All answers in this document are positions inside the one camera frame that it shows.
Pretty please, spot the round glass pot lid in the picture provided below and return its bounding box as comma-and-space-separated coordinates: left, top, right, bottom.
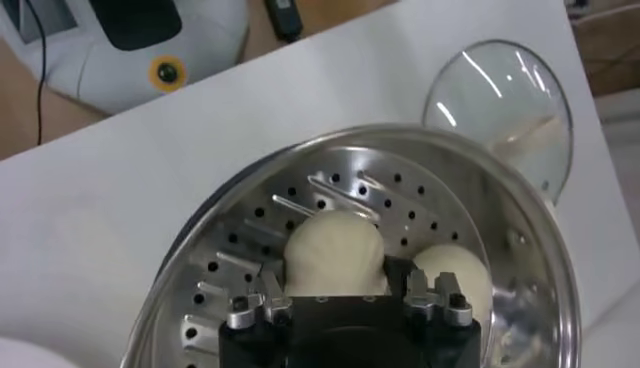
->
422, 39, 575, 206

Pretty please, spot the white steamed baozi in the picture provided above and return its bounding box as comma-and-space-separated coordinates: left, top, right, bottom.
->
283, 208, 389, 297
412, 243, 495, 326

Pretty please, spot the stainless steel steamer basket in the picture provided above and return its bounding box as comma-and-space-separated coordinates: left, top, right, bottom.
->
119, 123, 584, 368

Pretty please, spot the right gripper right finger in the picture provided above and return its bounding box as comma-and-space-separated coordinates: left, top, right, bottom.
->
383, 256, 474, 329

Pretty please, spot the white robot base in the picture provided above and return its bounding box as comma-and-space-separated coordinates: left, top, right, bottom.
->
0, 0, 250, 116

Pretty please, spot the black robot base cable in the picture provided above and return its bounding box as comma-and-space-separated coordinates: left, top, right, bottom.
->
24, 0, 49, 146

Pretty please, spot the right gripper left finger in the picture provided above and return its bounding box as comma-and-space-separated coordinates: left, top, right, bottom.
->
227, 269, 294, 330

